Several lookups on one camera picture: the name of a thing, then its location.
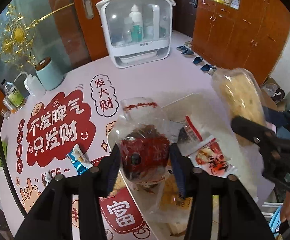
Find person's right hand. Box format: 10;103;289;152
280;190;290;230

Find dark wooden door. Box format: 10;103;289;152
171;0;210;38

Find clear beige puff packet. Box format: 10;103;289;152
210;67;267;145

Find red fruit print packet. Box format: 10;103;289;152
189;136;238;178

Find white storage cabinet clear door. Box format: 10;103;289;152
96;0;177;68

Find blue white small packet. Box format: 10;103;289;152
66;145;93;176

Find red clear snack packet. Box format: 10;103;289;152
115;97;183;222

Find blue plastic stool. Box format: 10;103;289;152
261;204;286;238

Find small dark snack packet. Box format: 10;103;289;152
44;172;54;187

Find teal canister with brown lid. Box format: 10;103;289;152
35;57;65;91

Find glass bottle with green label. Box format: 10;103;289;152
2;79;26;109

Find white squeeze bottle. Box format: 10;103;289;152
13;71;46;97

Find white plastic bin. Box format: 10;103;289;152
107;92;261;240

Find cardboard box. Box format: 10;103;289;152
260;77;289;108

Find glass door with gold ornament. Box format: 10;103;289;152
0;0;118;85

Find wooden wall cabinet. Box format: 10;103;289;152
191;0;290;85

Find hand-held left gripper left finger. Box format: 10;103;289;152
15;144;122;240

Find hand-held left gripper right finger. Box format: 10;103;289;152
169;143;277;240

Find white teal bottle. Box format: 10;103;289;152
131;5;144;42

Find large yellow snack bag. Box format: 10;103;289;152
157;162;195;235

